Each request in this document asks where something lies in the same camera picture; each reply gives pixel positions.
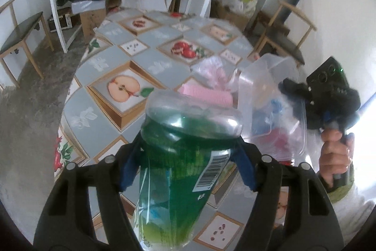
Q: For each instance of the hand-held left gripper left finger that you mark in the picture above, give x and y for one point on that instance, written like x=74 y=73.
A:
x=129 y=165

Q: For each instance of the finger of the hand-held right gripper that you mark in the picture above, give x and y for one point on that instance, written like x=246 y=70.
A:
x=293 y=89
x=312 y=118

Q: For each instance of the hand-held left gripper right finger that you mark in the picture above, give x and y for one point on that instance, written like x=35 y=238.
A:
x=245 y=165

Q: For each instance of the green plastic bottle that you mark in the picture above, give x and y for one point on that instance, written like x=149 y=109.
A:
x=182 y=157

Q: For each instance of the pink packet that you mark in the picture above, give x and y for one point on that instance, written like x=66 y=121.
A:
x=205 y=93

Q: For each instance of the clear printed plastic bag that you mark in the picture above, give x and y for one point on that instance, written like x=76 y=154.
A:
x=211 y=68

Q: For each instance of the person's right forearm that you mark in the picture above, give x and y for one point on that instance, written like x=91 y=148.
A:
x=352 y=209

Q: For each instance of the person's right hand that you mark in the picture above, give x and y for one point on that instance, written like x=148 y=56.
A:
x=333 y=154

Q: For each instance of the wooden chair black seat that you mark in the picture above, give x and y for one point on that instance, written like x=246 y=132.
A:
x=20 y=30
x=288 y=46

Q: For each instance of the white mattress with blue edge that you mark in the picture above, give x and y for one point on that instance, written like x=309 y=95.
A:
x=337 y=18

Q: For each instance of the cardboard box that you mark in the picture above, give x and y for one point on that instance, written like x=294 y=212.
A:
x=91 y=21
x=235 y=20

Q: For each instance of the fruit print tablecloth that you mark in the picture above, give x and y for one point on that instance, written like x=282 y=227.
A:
x=164 y=68

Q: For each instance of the black silver equipment case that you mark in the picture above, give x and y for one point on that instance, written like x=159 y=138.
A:
x=60 y=21

